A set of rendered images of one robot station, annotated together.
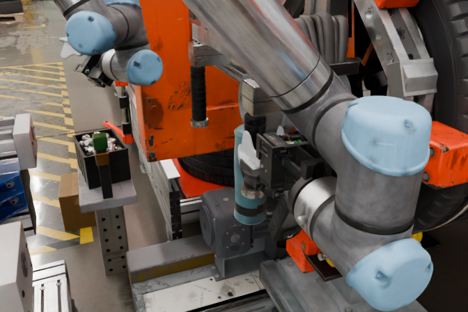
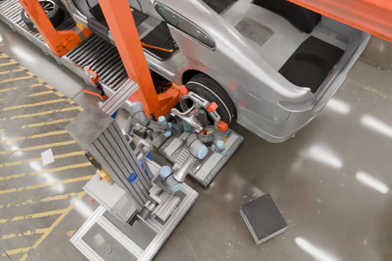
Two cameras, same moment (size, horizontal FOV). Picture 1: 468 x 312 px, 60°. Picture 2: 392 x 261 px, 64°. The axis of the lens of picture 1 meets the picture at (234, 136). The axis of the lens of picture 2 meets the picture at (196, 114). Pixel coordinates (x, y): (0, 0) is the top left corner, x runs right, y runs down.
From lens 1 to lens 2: 2.87 m
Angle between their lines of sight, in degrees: 37
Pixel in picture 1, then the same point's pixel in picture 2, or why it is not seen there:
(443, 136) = (223, 125)
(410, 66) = (216, 119)
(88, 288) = not seen: hidden behind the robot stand
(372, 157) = (220, 148)
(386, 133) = (220, 147)
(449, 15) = (220, 110)
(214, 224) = (177, 131)
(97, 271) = not seen: hidden behind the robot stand
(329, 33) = (205, 120)
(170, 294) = (169, 147)
